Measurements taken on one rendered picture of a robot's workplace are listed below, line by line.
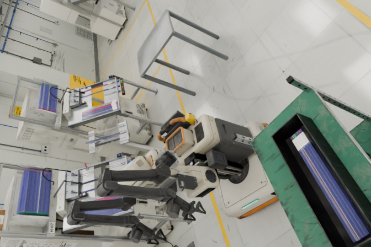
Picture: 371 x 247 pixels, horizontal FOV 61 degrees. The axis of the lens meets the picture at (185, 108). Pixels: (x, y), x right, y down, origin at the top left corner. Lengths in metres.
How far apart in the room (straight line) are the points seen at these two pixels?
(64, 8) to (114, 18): 1.03
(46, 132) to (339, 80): 3.46
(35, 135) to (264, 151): 3.39
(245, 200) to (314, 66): 1.28
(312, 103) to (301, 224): 0.55
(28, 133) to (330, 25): 3.67
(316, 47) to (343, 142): 1.63
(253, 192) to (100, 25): 5.74
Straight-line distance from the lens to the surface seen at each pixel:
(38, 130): 4.45
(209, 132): 2.34
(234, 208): 2.80
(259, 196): 2.63
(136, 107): 4.96
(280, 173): 1.64
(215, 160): 2.33
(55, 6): 7.36
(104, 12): 7.37
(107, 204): 2.17
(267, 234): 2.91
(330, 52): 2.89
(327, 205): 1.48
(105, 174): 1.71
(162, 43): 3.47
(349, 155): 1.46
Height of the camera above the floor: 2.23
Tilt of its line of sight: 32 degrees down
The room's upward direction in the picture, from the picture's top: 72 degrees counter-clockwise
